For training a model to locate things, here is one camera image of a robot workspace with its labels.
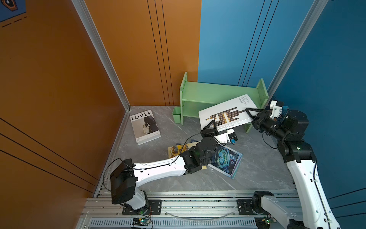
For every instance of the green wooden two-tier shelf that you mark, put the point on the green wooden two-tier shelf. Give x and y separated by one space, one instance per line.
195 96

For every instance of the yellow illustrated Chinese book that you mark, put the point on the yellow illustrated Chinese book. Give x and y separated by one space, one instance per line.
174 151

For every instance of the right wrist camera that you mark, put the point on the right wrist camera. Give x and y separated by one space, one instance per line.
279 110

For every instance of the aluminium mounting rail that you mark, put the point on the aluminium mounting rail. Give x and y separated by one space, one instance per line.
180 203

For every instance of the green circuit board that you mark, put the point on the green circuit board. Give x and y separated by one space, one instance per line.
264 223
142 223

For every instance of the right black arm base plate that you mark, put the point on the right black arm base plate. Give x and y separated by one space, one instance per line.
245 207

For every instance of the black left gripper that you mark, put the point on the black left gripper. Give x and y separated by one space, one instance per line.
209 133

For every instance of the white book with brown pattern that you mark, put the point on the white book with brown pattern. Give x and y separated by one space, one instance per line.
228 114

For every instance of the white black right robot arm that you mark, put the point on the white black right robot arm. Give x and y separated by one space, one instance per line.
301 161

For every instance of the right green circuit board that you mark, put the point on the right green circuit board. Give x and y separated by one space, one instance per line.
264 223

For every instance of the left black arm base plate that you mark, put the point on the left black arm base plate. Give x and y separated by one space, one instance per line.
152 207

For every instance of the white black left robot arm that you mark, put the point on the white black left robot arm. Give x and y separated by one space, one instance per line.
126 179

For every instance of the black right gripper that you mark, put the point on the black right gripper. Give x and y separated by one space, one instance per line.
262 117

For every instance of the dark blue circle-cover book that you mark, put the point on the dark blue circle-cover book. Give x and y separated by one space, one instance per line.
226 161

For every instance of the small green box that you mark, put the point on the small green box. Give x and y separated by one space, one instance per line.
177 114

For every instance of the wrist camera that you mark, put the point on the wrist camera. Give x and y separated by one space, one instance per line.
279 110
229 137

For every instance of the white LOVER book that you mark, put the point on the white LOVER book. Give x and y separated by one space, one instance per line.
144 127

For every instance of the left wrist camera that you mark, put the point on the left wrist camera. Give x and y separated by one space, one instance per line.
229 137

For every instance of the left green circuit board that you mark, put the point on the left green circuit board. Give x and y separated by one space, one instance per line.
142 223

